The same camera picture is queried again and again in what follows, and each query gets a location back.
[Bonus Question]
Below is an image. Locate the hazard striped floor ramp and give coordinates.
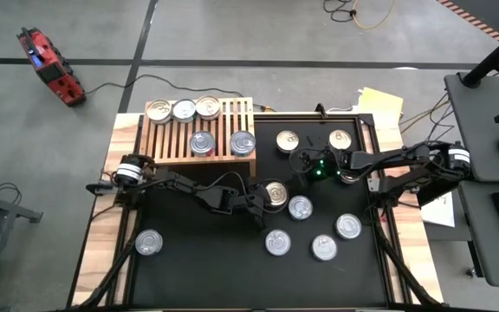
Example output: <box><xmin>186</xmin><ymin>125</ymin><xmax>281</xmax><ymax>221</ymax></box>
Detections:
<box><xmin>435</xmin><ymin>0</ymin><xmax>499</xmax><ymax>44</ymax></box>

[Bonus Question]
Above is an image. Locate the blue salmon can gold lid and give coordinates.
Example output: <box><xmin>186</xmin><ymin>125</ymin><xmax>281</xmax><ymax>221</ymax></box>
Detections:
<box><xmin>145</xmin><ymin>98</ymin><xmax>173</xmax><ymax>126</ymax></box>

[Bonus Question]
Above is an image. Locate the green label tuna can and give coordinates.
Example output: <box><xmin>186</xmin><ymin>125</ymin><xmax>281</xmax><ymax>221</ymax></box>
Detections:
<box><xmin>264</xmin><ymin>229</ymin><xmax>293</xmax><ymax>257</ymax></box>

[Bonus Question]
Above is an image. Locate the black cable beside desk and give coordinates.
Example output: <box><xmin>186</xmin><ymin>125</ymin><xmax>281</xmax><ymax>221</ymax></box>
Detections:
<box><xmin>399</xmin><ymin>93</ymin><xmax>457</xmax><ymax>161</ymax></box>

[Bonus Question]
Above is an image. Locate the yellow paper folder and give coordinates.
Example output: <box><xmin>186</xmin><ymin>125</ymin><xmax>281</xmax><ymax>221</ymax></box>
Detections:
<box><xmin>356</xmin><ymin>86</ymin><xmax>405</xmax><ymax>127</ymax></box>

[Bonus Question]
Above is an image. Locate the yellow floor cable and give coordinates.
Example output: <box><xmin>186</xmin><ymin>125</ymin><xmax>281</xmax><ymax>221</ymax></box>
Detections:
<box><xmin>352</xmin><ymin>0</ymin><xmax>400</xmax><ymax>31</ymax></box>

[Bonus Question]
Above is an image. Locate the black pole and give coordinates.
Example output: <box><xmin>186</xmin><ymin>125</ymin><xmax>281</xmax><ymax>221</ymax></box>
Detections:
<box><xmin>461</xmin><ymin>21</ymin><xmax>499</xmax><ymax>90</ymax></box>

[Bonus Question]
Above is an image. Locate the silver lid blue can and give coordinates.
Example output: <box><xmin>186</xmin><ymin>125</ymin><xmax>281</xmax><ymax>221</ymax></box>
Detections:
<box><xmin>229</xmin><ymin>130</ymin><xmax>257</xmax><ymax>158</ymax></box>
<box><xmin>288</xmin><ymin>194</ymin><xmax>314</xmax><ymax>221</ymax></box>

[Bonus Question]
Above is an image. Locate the grey metal stand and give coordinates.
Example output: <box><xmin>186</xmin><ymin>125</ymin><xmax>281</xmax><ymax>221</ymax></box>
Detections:
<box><xmin>0</xmin><ymin>172</ymin><xmax>45</xmax><ymax>312</ymax></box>

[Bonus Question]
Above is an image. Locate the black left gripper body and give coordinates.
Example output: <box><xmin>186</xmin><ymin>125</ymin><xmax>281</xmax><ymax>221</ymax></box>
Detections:
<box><xmin>227</xmin><ymin>184</ymin><xmax>263</xmax><ymax>229</ymax></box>

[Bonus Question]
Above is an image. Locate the gold lid can marked eight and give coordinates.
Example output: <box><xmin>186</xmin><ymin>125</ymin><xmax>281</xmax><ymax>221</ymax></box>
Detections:
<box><xmin>327</xmin><ymin>128</ymin><xmax>353</xmax><ymax>152</ymax></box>

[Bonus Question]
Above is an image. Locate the pale gold lid can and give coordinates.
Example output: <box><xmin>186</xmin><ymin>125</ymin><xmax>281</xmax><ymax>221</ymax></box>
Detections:
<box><xmin>275</xmin><ymin>129</ymin><xmax>301</xmax><ymax>154</ymax></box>

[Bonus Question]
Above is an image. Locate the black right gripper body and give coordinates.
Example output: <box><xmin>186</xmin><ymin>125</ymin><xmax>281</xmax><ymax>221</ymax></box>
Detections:
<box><xmin>295</xmin><ymin>147</ymin><xmax>350</xmax><ymax>183</ymax></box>

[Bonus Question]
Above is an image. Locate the looped black floor cable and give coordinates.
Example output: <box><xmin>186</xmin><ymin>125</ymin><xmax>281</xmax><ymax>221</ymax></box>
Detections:
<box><xmin>322</xmin><ymin>0</ymin><xmax>359</xmax><ymax>23</ymax></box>

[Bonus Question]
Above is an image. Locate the wooden slatted shelf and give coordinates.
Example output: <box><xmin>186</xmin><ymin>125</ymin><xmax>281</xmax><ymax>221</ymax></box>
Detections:
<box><xmin>135</xmin><ymin>97</ymin><xmax>258</xmax><ymax>178</ymax></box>

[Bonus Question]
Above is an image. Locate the long black floor cable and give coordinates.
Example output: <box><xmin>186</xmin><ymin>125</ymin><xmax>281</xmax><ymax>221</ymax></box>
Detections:
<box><xmin>84</xmin><ymin>73</ymin><xmax>268</xmax><ymax>112</ymax></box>

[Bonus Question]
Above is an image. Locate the white paper sheet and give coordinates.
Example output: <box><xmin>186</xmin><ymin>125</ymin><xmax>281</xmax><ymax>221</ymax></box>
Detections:
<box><xmin>420</xmin><ymin>190</ymin><xmax>457</xmax><ymax>229</ymax></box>

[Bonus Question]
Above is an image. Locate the grey side desk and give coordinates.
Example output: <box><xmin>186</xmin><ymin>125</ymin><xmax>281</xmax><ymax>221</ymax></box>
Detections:
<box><xmin>443</xmin><ymin>71</ymin><xmax>499</xmax><ymax>289</ymax></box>

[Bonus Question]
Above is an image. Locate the black table mat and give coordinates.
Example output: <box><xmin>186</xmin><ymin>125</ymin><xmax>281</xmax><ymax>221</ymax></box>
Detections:
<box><xmin>130</xmin><ymin>115</ymin><xmax>392</xmax><ymax>309</ymax></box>

